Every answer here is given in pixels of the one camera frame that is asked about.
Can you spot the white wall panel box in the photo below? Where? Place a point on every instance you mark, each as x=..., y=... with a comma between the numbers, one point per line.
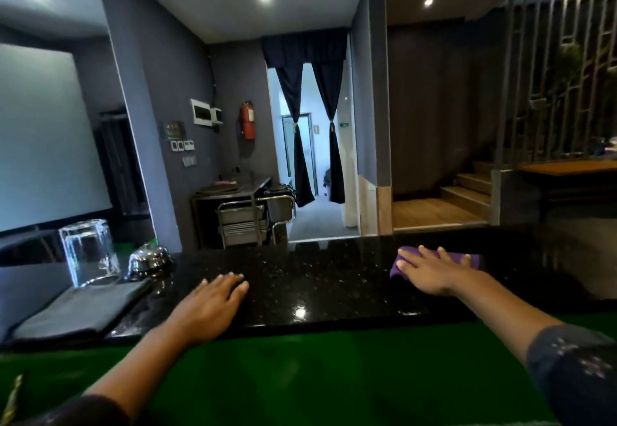
x=201, y=112

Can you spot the metal lattice room divider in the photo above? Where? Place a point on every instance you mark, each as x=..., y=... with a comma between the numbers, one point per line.
x=544, y=54

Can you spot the dark grey folded cloth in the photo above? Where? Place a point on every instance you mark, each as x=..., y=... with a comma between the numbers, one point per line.
x=77, y=312

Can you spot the person's right forearm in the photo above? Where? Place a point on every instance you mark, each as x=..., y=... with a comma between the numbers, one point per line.
x=506, y=315

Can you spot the red fire extinguisher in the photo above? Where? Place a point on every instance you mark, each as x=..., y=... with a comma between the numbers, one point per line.
x=248, y=122

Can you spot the person's right thumb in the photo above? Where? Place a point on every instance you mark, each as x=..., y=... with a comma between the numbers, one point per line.
x=406, y=269

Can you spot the wooden table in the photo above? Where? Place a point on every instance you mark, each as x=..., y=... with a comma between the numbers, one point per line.
x=569, y=167

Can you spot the steel service trolley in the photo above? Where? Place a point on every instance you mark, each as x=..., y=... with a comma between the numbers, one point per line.
x=243, y=223

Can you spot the green potted plant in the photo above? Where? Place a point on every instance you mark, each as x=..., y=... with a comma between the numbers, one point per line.
x=568, y=64

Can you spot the small white wall device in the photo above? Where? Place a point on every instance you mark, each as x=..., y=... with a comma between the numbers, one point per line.
x=217, y=116

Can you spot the clear drinking glass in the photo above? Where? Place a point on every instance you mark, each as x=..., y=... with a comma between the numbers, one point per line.
x=89, y=252

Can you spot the person's right little finger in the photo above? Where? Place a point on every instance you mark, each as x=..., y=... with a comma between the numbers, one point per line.
x=465, y=261

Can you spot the silver call bell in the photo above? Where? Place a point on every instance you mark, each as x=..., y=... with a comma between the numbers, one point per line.
x=150, y=261

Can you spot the dark blue tied curtain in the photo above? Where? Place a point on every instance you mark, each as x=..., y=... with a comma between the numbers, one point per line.
x=298, y=151
x=335, y=160

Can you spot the dark blue curtain valance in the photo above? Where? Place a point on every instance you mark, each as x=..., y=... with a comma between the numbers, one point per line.
x=308, y=47

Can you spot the person's left fingers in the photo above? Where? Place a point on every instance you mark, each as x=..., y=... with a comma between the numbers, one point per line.
x=231, y=286

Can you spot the purple cleaning cloth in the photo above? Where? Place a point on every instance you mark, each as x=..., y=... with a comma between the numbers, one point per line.
x=476, y=262

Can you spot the person's right hand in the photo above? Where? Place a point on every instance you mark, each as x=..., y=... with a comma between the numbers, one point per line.
x=436, y=276

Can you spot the blue patterned sleeve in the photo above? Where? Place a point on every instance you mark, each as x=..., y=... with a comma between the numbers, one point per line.
x=573, y=372

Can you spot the person's left forearm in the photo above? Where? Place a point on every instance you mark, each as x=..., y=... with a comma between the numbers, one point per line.
x=140, y=368

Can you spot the wooden staircase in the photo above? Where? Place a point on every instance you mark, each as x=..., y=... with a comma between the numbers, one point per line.
x=465, y=194

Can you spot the white wall switches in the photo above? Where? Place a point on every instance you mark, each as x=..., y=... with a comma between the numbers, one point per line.
x=183, y=145

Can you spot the glass door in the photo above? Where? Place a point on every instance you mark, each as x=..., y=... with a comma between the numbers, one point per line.
x=303, y=156

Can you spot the black side cabinet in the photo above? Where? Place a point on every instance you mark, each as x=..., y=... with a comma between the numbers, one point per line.
x=205, y=218

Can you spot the person's left hand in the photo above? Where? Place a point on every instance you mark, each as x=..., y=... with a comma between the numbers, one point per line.
x=205, y=312

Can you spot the dark wall control panel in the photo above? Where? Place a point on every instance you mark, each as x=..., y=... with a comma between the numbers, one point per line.
x=174, y=130

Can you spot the person's right middle finger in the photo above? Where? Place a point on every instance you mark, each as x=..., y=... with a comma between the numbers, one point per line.
x=425, y=254

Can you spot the dark sleeve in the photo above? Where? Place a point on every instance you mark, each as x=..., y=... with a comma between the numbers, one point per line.
x=82, y=413

